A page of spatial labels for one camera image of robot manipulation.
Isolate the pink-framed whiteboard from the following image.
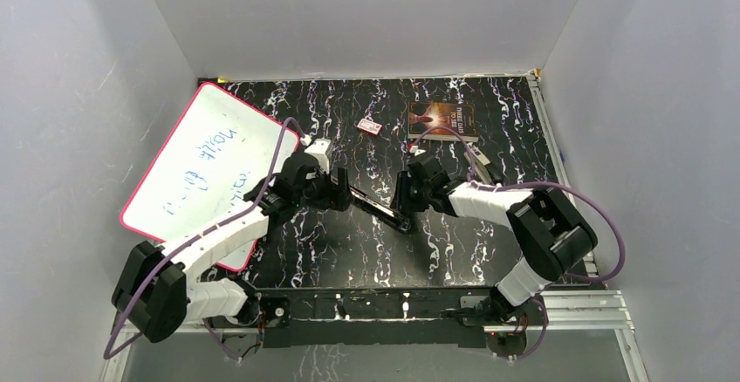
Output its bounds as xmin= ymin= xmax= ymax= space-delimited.
xmin=120 ymin=83 xmax=300 ymax=242

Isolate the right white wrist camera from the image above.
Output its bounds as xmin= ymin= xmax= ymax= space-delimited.
xmin=464 ymin=146 xmax=504 ymax=187

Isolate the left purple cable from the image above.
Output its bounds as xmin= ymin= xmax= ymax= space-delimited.
xmin=102 ymin=117 xmax=311 ymax=363

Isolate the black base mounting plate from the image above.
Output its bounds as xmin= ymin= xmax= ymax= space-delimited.
xmin=212 ymin=287 xmax=544 ymax=348

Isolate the black stapler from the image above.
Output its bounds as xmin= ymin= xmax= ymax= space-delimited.
xmin=350 ymin=187 xmax=413 ymax=234

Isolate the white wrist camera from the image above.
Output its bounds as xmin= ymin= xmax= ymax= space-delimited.
xmin=304 ymin=139 xmax=332 ymax=173
xmin=464 ymin=146 xmax=504 ymax=187

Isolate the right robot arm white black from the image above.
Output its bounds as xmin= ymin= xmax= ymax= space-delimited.
xmin=392 ymin=153 xmax=598 ymax=324

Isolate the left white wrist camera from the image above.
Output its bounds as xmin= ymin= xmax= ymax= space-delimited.
xmin=304 ymin=139 xmax=332 ymax=173

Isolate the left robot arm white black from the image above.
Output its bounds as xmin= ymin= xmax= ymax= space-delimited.
xmin=112 ymin=153 xmax=353 ymax=343

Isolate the aluminium frame rail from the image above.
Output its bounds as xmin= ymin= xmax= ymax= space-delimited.
xmin=102 ymin=289 xmax=648 ymax=381

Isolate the dark paperback book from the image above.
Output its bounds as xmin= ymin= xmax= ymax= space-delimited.
xmin=408 ymin=102 xmax=479 ymax=142

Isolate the small red staple box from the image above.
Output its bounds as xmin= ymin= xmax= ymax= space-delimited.
xmin=357 ymin=119 xmax=382 ymax=136

